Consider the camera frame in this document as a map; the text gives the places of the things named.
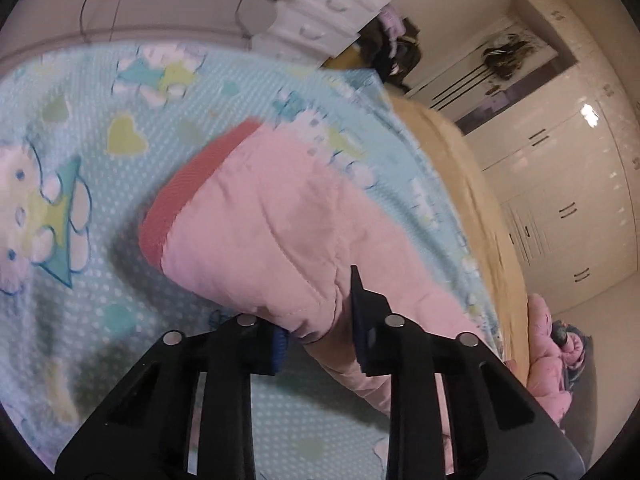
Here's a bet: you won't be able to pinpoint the crumpled pink garment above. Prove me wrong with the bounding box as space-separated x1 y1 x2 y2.
505 292 586 423

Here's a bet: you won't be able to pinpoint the black bag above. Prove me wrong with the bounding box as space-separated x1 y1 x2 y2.
357 17 423 93

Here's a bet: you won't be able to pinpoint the tan bed cover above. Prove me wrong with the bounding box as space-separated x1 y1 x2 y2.
387 95 533 386

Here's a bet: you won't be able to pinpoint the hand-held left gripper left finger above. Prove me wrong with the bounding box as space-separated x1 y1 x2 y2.
54 312 291 480

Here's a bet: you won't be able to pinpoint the thin black cable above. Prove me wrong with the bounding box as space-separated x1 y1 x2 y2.
79 0 126 41

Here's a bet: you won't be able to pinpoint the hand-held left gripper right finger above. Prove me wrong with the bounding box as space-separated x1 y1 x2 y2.
348 265 586 480

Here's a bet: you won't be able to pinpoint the light blue printed blanket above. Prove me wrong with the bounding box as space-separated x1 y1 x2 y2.
0 42 501 480

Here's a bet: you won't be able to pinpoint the dark grey upholstered bed end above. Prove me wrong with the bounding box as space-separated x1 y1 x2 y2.
550 317 598 466

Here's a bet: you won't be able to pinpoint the pink quilted jacket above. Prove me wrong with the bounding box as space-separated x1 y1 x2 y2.
139 119 506 476

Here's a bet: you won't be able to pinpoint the door with hanging items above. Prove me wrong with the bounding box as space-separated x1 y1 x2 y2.
405 15 571 136

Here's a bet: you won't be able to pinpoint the white wardrobe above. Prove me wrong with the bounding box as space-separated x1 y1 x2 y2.
470 0 640 306

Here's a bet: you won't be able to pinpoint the purple clothes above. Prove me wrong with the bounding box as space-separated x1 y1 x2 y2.
377 7 406 37

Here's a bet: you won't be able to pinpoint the white dresser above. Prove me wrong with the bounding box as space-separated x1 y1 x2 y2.
250 0 401 58

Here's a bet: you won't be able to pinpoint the beige padded headboard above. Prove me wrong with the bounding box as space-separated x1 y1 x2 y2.
0 0 321 68

